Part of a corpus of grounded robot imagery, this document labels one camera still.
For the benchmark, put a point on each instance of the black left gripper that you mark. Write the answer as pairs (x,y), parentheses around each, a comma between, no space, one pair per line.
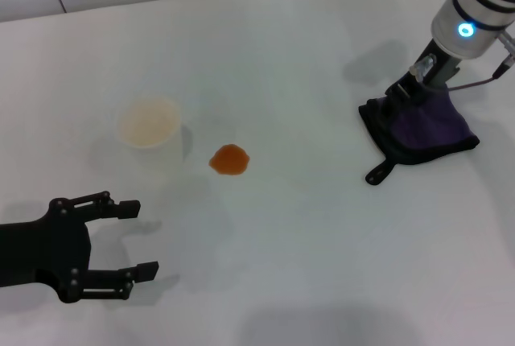
(48,249)

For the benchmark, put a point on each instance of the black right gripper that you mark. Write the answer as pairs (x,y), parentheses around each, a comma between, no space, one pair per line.
(440,66)

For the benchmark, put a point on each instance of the purple rag with black trim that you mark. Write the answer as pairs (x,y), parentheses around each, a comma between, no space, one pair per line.
(426,133)

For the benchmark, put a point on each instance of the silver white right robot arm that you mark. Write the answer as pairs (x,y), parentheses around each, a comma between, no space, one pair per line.
(470,0)

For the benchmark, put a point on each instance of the brown water stain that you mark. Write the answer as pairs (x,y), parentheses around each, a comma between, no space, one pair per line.
(229,160)

